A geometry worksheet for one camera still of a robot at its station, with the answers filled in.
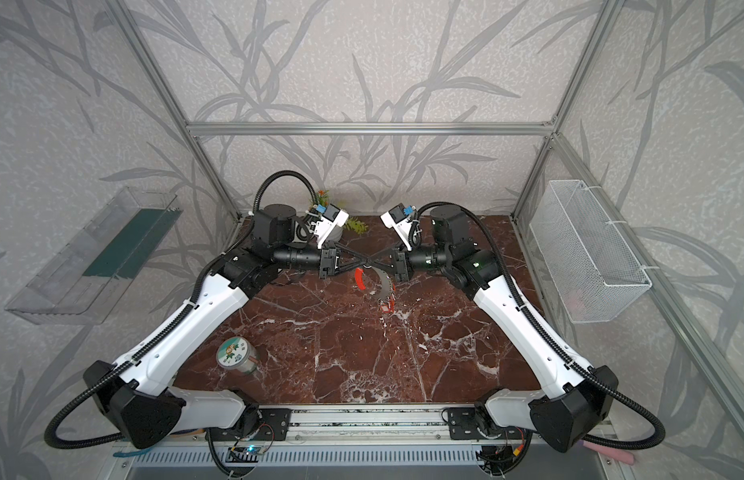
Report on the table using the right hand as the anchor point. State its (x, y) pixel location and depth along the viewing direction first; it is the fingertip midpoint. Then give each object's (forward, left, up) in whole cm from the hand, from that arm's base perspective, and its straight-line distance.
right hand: (372, 252), depth 64 cm
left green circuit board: (-34, +32, -37) cm, 59 cm away
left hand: (-2, +1, +1) cm, 3 cm away
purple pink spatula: (-34, -57, -33) cm, 74 cm away
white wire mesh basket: (-3, -47, -1) cm, 47 cm away
